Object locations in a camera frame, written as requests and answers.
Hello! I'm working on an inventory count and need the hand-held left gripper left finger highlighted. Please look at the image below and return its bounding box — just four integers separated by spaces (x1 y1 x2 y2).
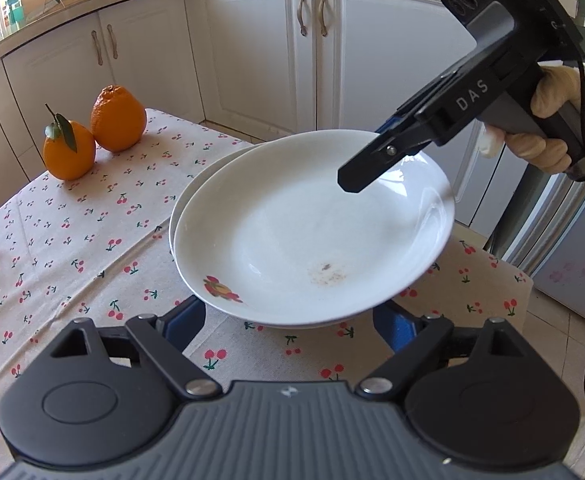
47 296 223 402

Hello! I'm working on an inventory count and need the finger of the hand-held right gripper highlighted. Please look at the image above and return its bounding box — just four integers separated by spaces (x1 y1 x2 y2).
375 105 415 136
337 122 429 195

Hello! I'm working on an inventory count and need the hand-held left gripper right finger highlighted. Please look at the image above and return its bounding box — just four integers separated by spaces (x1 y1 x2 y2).
355 300 522 402

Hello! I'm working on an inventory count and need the stained white floral plate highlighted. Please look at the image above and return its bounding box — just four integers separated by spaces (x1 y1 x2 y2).
173 129 456 323

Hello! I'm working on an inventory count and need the person's right hand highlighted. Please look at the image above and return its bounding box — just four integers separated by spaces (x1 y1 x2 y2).
478 65 585 176

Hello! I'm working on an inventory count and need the cherry print tablecloth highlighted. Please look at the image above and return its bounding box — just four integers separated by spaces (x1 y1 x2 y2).
0 107 533 466

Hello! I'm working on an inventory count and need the white kitchen cabinet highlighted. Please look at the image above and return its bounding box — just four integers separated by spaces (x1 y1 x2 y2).
0 0 525 211

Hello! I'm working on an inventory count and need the orange with green leaf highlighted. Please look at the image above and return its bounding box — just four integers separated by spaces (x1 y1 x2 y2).
42 105 96 182

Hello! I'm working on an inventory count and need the bumpy orange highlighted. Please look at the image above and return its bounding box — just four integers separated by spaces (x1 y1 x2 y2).
90 85 148 152

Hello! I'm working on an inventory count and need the wooden cutting board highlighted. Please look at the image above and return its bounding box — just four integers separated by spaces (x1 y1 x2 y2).
15 0 80 23

